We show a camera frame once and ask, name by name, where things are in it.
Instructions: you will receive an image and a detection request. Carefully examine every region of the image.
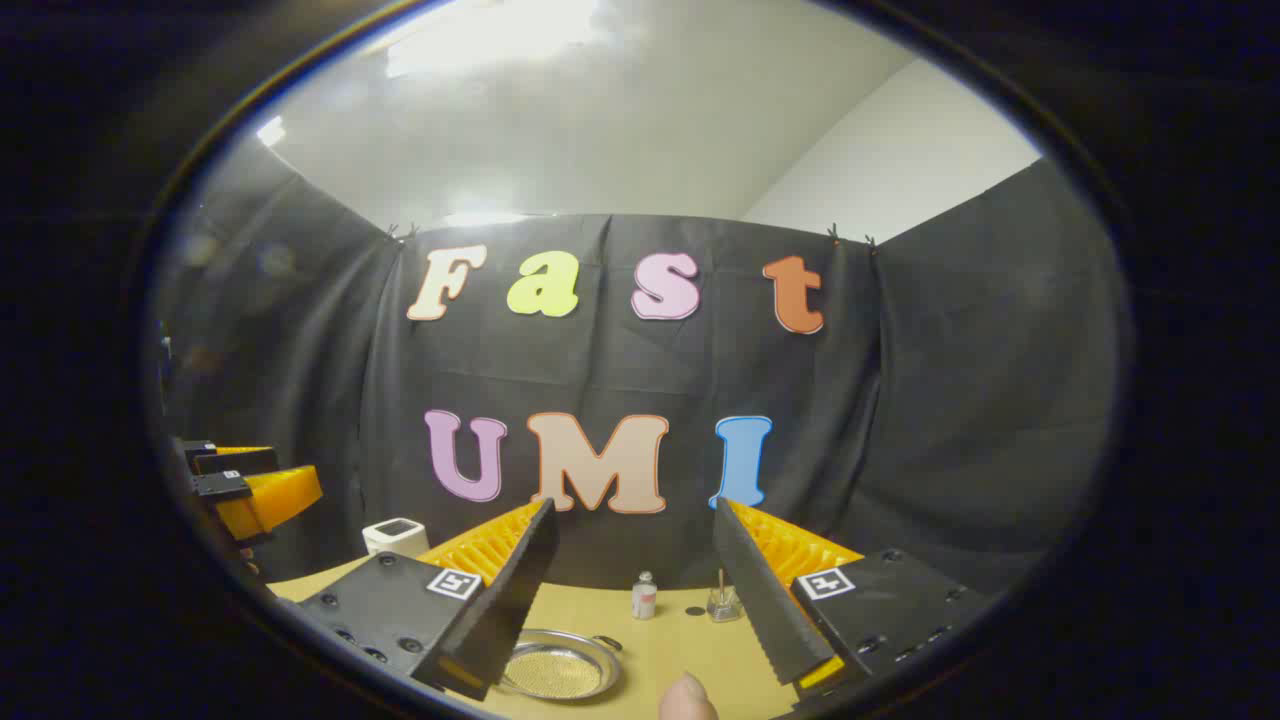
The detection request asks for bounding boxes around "white toaster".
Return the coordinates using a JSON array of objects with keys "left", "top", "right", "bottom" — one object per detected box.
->
[{"left": 362, "top": 518, "right": 429, "bottom": 558}]

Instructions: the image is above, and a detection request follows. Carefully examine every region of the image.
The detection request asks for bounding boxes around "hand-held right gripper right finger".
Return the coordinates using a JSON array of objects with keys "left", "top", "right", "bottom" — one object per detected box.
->
[{"left": 712, "top": 497, "right": 991, "bottom": 716}]

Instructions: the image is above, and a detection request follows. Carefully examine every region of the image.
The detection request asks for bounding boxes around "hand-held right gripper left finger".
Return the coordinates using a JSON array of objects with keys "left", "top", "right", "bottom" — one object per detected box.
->
[{"left": 283, "top": 497, "right": 561, "bottom": 701}]

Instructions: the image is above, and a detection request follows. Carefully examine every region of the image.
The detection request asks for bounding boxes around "stainless steel pot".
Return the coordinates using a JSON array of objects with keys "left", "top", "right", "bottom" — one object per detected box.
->
[{"left": 498, "top": 629, "right": 623, "bottom": 701}]

